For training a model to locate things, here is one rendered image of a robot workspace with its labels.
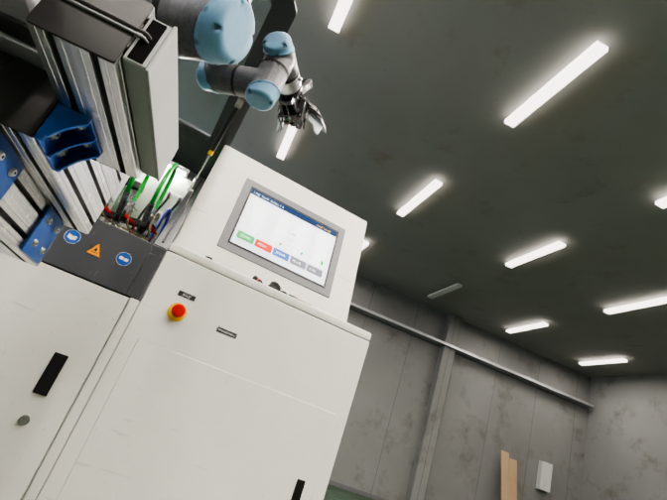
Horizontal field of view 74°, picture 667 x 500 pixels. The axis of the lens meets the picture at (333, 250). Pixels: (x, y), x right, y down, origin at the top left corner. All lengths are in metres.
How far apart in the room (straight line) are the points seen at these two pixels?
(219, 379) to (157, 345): 0.19
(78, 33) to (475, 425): 11.34
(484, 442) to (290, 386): 10.45
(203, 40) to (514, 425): 11.77
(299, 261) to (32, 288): 0.88
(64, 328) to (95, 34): 0.90
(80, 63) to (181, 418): 0.97
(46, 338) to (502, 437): 11.25
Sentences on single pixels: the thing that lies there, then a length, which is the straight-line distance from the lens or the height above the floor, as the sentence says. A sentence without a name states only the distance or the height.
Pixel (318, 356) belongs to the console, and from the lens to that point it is 1.43.
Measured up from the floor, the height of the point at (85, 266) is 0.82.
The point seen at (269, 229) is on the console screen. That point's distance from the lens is 1.75.
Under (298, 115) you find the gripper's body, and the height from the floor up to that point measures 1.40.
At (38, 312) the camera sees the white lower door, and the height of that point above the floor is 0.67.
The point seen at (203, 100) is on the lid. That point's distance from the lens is 1.91.
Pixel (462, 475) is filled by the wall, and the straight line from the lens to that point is 11.42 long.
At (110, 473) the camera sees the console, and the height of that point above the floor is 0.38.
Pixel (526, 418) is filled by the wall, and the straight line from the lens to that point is 12.45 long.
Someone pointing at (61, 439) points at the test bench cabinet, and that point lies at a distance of 1.32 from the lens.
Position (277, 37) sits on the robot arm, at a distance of 1.23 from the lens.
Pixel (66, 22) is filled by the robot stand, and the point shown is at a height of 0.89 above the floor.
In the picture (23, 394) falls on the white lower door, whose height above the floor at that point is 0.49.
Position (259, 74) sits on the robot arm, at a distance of 1.17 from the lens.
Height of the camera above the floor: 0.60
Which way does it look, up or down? 23 degrees up
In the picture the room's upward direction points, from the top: 20 degrees clockwise
